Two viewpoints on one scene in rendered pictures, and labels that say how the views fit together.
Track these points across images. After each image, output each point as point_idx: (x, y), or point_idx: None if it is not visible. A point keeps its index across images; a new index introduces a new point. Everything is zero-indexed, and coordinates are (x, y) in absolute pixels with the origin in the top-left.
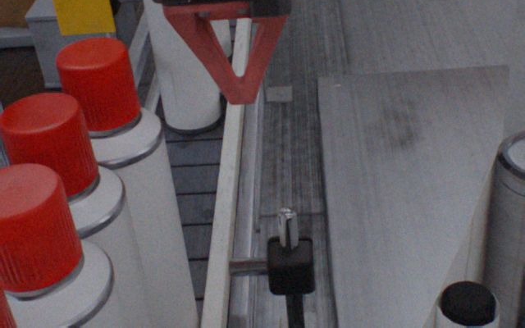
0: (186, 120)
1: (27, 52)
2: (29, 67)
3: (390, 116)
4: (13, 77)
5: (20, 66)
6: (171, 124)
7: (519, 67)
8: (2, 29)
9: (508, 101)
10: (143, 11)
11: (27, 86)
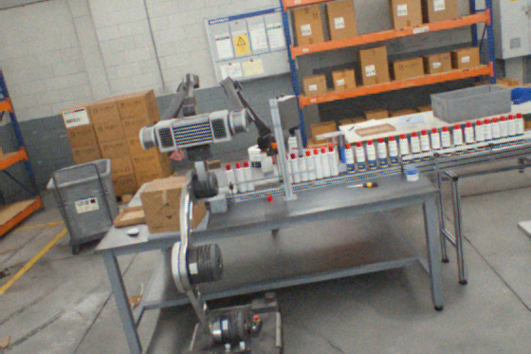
0: (254, 187)
1: (210, 216)
2: (217, 214)
3: (253, 181)
4: (221, 214)
5: (216, 215)
6: (253, 189)
7: (267, 161)
8: (205, 216)
9: (266, 166)
10: (239, 182)
11: (225, 213)
